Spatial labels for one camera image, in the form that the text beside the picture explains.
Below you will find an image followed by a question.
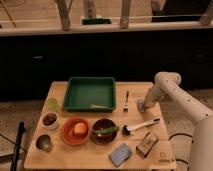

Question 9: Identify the orange plate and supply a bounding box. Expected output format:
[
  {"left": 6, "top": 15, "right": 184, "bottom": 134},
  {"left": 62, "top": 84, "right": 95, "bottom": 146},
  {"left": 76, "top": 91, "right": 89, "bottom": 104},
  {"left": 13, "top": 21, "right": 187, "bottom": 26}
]
[{"left": 61, "top": 117, "right": 90, "bottom": 145}]

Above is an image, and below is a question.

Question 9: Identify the brown wooden block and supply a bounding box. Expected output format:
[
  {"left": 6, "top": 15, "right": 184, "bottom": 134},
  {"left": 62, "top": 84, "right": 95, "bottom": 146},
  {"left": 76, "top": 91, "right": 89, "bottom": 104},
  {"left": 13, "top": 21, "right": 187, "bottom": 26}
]
[{"left": 136, "top": 132, "right": 158, "bottom": 157}]

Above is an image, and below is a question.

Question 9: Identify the dark brown bowl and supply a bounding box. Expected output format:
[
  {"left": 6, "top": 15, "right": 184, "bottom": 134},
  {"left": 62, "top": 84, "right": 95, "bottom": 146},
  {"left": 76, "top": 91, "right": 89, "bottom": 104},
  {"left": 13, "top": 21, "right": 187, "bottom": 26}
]
[{"left": 91, "top": 119, "right": 119, "bottom": 144}]

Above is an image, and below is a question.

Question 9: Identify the grey blue towel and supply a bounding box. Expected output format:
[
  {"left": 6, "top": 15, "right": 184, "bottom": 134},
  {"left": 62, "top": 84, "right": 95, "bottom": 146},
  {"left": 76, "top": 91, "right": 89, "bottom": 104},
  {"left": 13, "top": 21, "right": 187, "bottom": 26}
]
[{"left": 137, "top": 99, "right": 146, "bottom": 113}]

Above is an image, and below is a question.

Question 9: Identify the orange fruit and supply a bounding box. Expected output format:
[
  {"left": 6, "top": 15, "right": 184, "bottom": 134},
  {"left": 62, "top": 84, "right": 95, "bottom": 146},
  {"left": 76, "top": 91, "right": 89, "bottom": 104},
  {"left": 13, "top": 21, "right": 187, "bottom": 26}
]
[{"left": 74, "top": 123, "right": 87, "bottom": 135}]

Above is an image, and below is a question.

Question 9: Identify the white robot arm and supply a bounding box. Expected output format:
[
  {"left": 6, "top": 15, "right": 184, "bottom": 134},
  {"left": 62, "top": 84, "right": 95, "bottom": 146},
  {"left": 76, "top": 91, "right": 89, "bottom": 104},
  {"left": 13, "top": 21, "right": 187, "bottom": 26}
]
[{"left": 144, "top": 72, "right": 213, "bottom": 171}]

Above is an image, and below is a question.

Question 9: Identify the light green cup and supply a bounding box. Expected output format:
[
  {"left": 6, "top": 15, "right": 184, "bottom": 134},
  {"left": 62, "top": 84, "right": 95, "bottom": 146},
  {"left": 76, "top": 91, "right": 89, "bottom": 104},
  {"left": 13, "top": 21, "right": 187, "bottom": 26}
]
[{"left": 46, "top": 98, "right": 59, "bottom": 112}]

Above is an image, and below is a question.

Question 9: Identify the green plastic tray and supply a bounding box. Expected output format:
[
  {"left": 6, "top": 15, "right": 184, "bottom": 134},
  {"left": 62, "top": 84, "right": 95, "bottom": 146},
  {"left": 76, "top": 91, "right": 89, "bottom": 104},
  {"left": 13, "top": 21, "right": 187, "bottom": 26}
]
[{"left": 63, "top": 77, "right": 116, "bottom": 113}]

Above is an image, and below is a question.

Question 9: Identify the black cable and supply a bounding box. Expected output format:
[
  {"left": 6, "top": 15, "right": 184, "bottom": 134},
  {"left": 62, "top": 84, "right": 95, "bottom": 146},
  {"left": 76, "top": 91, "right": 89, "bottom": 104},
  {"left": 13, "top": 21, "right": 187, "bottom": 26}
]
[{"left": 168, "top": 132, "right": 194, "bottom": 168}]

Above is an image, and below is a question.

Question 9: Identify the black pole stand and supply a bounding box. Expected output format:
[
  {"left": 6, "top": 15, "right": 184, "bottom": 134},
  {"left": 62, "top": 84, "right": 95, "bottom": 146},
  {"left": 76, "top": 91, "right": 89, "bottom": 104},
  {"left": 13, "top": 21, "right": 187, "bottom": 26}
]
[{"left": 10, "top": 121, "right": 25, "bottom": 171}]

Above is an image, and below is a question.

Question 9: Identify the black white brush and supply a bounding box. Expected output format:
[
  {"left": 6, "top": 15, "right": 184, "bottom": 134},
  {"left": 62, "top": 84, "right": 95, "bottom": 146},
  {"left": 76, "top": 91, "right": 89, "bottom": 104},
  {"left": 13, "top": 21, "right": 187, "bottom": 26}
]
[{"left": 122, "top": 118, "right": 160, "bottom": 135}]

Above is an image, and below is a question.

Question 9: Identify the green box on shelf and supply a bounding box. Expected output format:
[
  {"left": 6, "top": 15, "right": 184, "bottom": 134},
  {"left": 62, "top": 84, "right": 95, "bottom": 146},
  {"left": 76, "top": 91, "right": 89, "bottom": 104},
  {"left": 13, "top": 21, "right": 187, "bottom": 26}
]
[{"left": 82, "top": 18, "right": 111, "bottom": 25}]

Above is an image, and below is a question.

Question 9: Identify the blue sponge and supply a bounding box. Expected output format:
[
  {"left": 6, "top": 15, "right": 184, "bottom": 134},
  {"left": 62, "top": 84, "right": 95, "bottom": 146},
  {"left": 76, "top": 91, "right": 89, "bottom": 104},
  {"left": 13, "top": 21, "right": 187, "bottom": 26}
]
[{"left": 108, "top": 143, "right": 132, "bottom": 167}]

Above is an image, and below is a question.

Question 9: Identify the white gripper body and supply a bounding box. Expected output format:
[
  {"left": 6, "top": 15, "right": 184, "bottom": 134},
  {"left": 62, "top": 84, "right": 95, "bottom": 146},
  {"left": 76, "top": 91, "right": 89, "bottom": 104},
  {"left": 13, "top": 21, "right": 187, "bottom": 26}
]
[{"left": 144, "top": 85, "right": 164, "bottom": 108}]

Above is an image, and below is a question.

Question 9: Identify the green cucumber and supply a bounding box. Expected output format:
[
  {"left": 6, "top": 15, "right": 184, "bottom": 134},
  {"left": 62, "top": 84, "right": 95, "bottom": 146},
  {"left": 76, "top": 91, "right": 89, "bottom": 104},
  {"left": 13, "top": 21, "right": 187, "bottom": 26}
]
[{"left": 92, "top": 126, "right": 119, "bottom": 135}]

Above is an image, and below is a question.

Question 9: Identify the white cup with contents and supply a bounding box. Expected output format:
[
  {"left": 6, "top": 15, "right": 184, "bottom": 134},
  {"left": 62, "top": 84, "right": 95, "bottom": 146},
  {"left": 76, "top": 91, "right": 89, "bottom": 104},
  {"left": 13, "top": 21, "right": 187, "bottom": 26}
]
[{"left": 42, "top": 112, "right": 58, "bottom": 130}]

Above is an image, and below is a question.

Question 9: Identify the pale green bean pod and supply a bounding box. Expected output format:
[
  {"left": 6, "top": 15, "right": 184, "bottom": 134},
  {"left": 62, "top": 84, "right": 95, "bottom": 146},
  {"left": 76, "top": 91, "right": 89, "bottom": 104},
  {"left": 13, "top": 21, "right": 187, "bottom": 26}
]
[{"left": 89, "top": 104, "right": 110, "bottom": 109}]

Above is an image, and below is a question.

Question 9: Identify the metal cup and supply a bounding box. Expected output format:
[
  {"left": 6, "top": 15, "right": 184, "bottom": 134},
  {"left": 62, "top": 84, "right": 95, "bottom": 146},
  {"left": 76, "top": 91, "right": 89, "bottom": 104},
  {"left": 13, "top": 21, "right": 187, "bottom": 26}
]
[{"left": 36, "top": 134, "right": 53, "bottom": 152}]

